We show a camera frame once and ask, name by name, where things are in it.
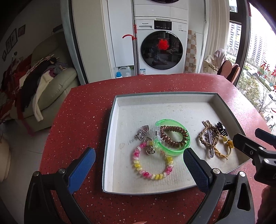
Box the yellow flower cord hair tie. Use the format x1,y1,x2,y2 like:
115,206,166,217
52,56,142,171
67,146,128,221
212,135,234,160

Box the black hair claw clip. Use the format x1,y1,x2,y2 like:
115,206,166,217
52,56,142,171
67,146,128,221
216,122,228,136

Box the silver rhinestone barrette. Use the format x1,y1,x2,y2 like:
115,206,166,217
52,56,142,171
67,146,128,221
204,130,215,158

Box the tan braided bracelet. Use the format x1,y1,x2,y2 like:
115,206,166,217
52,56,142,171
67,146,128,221
197,125,220,149

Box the gold bunny hair clip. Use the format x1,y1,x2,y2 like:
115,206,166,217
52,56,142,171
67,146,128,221
202,120,216,130

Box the pink yellow spiral bracelet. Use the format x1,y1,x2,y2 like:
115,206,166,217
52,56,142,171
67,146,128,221
132,140,174,181

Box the green translucent bangle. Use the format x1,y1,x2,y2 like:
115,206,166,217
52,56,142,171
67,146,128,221
154,119,190,156

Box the brown spiral hair tie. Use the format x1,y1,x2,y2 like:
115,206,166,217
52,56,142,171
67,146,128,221
159,125,189,149

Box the silver heart hair claw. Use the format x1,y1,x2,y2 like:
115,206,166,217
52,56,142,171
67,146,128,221
144,138,155,155

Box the silver rhinestone hair claw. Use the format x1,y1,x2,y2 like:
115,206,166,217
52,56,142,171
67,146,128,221
135,125,149,140

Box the grey jewelry tray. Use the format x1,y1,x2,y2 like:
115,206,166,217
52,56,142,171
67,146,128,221
102,92,252,196

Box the brown chair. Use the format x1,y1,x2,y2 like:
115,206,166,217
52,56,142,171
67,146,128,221
217,60,232,78
227,64,240,84

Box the beige bag on chair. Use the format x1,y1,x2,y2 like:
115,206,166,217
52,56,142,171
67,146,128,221
202,49,226,75

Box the checkered cloth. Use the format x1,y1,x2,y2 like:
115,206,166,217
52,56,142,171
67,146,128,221
184,30,197,73

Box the beige sofa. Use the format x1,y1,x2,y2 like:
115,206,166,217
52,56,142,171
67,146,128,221
10,32,79,132

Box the white curtain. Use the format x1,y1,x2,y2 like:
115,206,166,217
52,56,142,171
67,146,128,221
204,0,230,59

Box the pile of clothes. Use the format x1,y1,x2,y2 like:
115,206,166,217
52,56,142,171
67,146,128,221
1,54,69,122

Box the lower white washing machine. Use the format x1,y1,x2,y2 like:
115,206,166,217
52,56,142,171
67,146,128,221
135,16,188,75

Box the white detergent jug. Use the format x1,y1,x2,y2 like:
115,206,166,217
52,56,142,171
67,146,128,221
116,66,131,78

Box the upper white dryer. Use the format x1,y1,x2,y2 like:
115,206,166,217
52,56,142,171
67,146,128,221
134,0,189,21

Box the white cabinet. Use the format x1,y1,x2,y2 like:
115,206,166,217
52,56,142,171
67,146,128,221
60,1,135,85

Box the red handled mop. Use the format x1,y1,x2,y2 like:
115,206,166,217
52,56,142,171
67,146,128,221
122,24,140,76

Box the wall picture frames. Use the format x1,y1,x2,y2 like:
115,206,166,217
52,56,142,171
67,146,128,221
2,25,26,62

